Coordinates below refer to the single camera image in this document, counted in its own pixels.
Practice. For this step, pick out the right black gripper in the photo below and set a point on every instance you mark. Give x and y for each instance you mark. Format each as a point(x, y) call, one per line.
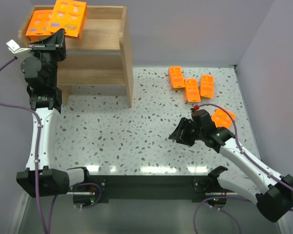
point(188, 131)

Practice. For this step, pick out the orange sponge box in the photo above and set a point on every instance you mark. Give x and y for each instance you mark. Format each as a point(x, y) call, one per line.
point(70, 15)
point(221, 119)
point(37, 29)
point(206, 86)
point(191, 92)
point(175, 77)

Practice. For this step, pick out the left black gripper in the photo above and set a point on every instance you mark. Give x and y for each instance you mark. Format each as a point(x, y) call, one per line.
point(47, 46)

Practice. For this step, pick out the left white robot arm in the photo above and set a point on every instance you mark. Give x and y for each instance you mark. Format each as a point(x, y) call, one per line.
point(41, 177)

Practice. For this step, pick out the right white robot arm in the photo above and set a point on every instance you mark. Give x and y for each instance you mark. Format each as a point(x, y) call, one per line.
point(269, 190)

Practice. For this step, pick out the wooden two-tier shelf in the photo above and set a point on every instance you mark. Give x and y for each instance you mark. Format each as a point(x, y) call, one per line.
point(101, 57)

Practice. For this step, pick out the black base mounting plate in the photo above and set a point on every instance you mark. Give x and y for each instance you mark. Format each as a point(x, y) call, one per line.
point(151, 187)

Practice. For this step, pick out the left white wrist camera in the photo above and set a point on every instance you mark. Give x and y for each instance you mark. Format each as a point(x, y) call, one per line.
point(14, 48)

